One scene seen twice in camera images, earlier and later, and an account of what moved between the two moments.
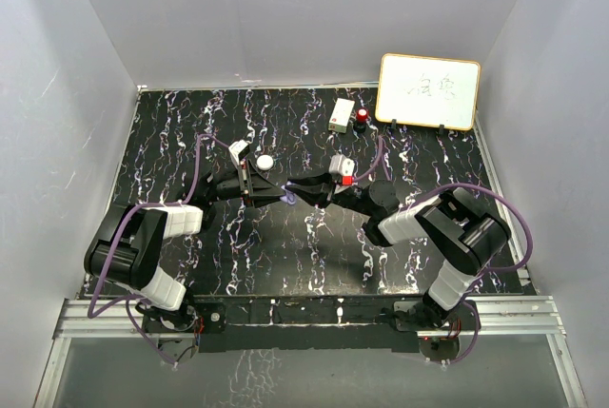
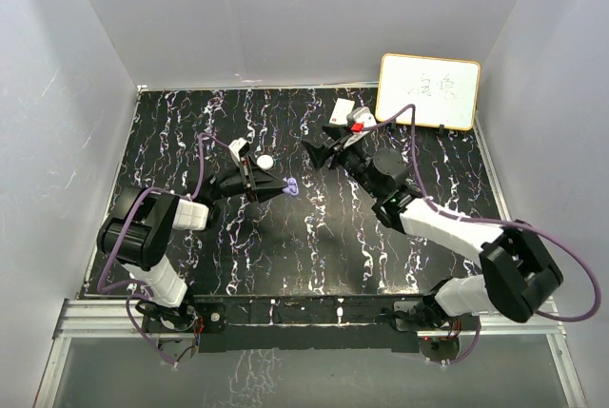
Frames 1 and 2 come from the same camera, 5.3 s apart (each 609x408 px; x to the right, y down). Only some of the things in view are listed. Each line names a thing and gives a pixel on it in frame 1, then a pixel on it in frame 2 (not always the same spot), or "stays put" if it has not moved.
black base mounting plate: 311,324 stays put
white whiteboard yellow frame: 424,91 stays put
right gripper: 326,180 → 320,155
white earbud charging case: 265,162 stays put
